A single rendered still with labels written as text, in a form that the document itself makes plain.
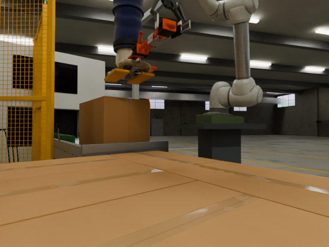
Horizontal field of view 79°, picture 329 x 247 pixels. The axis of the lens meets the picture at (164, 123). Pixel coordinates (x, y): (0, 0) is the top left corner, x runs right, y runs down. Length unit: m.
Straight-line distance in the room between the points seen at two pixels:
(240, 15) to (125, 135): 1.15
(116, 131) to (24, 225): 1.15
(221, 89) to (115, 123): 0.85
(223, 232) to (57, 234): 0.28
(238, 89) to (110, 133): 0.98
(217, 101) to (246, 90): 0.23
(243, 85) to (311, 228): 1.20
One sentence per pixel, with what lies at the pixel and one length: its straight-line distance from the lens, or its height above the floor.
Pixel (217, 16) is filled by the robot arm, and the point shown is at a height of 1.50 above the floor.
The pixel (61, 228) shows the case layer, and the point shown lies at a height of 0.54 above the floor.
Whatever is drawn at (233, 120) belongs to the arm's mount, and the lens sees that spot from 1.61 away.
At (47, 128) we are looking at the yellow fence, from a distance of 2.12.
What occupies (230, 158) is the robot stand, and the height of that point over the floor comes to 0.49.
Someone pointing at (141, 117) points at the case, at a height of 0.80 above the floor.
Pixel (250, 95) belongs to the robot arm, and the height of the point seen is 0.95.
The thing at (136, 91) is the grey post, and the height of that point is 1.56.
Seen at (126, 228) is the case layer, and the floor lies 0.54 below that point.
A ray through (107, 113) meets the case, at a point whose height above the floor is 0.82.
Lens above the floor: 0.72
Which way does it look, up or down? 1 degrees up
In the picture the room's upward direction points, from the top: straight up
